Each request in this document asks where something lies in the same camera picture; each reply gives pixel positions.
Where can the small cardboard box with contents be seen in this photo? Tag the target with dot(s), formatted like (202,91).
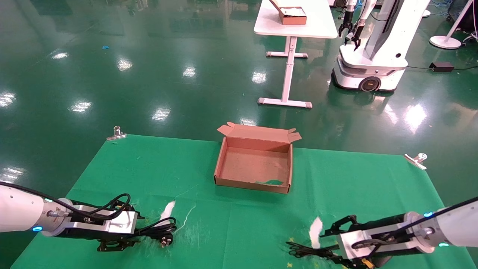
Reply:
(293,16)

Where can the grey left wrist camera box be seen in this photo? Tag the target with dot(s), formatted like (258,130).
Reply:
(119,223)

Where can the metal binder clip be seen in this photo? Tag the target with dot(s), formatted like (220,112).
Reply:
(117,135)
(415,160)

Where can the white floor stand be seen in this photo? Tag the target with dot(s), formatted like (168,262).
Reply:
(445,42)

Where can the white wheeled robot body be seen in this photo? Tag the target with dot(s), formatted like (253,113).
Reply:
(373,71)

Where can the white standing table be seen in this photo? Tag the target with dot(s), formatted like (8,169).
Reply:
(317,26)

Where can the dark cabinet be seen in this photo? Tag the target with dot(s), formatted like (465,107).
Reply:
(468,15)

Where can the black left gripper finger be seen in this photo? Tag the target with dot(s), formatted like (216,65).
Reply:
(125,206)
(115,246)

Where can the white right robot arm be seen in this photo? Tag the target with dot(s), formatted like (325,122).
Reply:
(455,228)

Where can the open brown cardboard box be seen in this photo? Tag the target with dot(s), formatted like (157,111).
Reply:
(257,168)

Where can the distant robot white arm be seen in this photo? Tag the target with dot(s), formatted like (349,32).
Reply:
(351,5)
(368,9)

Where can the green table cloth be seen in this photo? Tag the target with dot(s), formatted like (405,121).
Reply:
(231,224)

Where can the black power adapter brick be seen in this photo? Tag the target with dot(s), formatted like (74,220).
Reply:
(441,66)

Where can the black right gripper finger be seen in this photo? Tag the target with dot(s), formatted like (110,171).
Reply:
(354,264)
(338,227)

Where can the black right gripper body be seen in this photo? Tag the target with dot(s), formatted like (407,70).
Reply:
(384,224)

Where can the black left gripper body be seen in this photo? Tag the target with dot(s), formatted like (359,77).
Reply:
(82,234)

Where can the distant robot black gripper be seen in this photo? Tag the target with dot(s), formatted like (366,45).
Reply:
(346,24)
(356,35)

